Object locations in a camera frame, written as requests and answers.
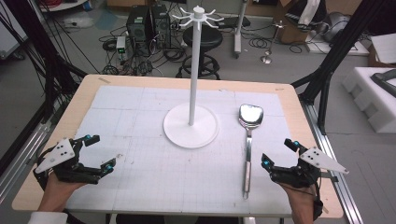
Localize aluminium rail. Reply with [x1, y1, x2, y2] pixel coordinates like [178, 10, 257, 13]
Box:
[300, 101, 364, 224]
[0, 120, 53, 203]

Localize white flat board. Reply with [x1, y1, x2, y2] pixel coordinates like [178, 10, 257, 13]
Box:
[370, 32, 396, 65]

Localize white hook stand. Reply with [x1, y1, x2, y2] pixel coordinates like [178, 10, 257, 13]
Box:
[163, 5, 225, 149]

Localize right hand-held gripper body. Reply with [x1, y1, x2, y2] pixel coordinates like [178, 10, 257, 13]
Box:
[268, 147, 350, 190]

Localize chrome floor stand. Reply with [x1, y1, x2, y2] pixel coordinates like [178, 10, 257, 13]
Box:
[260, 20, 288, 65]

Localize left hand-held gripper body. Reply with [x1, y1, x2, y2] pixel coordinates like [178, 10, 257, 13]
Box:
[32, 136, 106, 191]

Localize white rolling stand post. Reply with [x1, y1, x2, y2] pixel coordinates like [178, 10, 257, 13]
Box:
[233, 0, 250, 59]

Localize black frame post with cables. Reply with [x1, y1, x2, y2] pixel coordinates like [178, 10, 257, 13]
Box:
[0, 0, 89, 124]

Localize black round stool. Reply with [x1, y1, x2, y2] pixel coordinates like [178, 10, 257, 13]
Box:
[176, 24, 224, 80]

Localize tangle of black floor cables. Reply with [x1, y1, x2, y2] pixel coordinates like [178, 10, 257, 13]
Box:
[98, 26, 189, 77]

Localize person's left hand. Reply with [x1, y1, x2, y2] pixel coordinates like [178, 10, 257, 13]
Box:
[36, 172, 87, 213]

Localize small grey box green light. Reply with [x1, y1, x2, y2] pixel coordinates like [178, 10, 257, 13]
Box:
[115, 35, 127, 54]

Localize black wrist strap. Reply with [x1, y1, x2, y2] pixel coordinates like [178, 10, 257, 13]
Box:
[311, 181, 325, 221]

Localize white round table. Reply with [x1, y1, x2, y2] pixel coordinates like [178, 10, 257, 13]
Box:
[38, 0, 90, 13]

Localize black computer tower green stickers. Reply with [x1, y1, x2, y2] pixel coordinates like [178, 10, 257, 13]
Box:
[125, 5, 152, 43]

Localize white grid mat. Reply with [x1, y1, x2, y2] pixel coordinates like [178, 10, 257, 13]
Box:
[65, 85, 300, 217]

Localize white foam block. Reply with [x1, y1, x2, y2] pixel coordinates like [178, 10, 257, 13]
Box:
[341, 66, 396, 134]

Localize large cardboard box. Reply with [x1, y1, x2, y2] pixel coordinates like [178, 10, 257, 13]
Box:
[278, 0, 328, 45]

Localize person's right hand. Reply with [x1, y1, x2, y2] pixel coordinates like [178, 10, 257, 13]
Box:
[278, 181, 320, 224]

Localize dark grey curved object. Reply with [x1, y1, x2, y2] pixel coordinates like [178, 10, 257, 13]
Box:
[370, 68, 396, 98]

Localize metal spatula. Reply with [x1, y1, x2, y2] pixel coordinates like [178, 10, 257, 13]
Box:
[237, 103, 265, 200]

